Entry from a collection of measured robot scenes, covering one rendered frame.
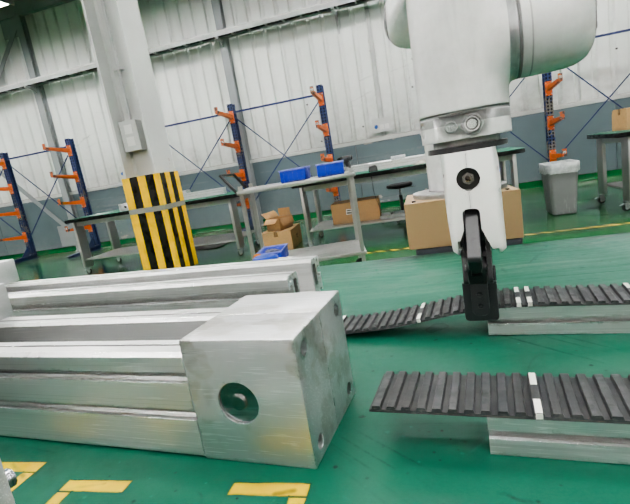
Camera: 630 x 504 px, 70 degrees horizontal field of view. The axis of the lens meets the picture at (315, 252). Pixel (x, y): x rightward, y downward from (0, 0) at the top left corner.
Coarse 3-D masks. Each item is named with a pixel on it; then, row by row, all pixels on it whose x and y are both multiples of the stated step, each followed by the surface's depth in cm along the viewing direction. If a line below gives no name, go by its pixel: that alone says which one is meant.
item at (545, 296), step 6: (534, 288) 47; (540, 288) 48; (546, 288) 47; (552, 288) 47; (534, 294) 46; (540, 294) 45; (546, 294) 46; (552, 294) 45; (540, 300) 44; (546, 300) 44; (552, 300) 43
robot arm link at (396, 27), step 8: (392, 0) 86; (400, 0) 83; (384, 8) 90; (392, 8) 86; (400, 8) 84; (384, 16) 91; (392, 16) 87; (400, 16) 85; (384, 24) 91; (392, 24) 88; (400, 24) 87; (392, 32) 89; (400, 32) 88; (408, 32) 88; (392, 40) 91; (400, 40) 90; (408, 40) 90; (408, 48) 93
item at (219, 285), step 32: (32, 288) 75; (64, 288) 65; (96, 288) 61; (128, 288) 58; (160, 288) 56; (192, 288) 54; (224, 288) 53; (256, 288) 51; (288, 288) 50; (320, 288) 59
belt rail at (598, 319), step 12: (504, 312) 45; (516, 312) 45; (528, 312) 45; (540, 312) 44; (552, 312) 44; (564, 312) 43; (576, 312) 43; (588, 312) 43; (600, 312) 42; (612, 312) 42; (624, 312) 42; (492, 324) 46; (504, 324) 46; (516, 324) 45; (528, 324) 45; (540, 324) 44; (552, 324) 44; (564, 324) 44; (576, 324) 43; (588, 324) 43; (600, 324) 43; (612, 324) 42; (624, 324) 42
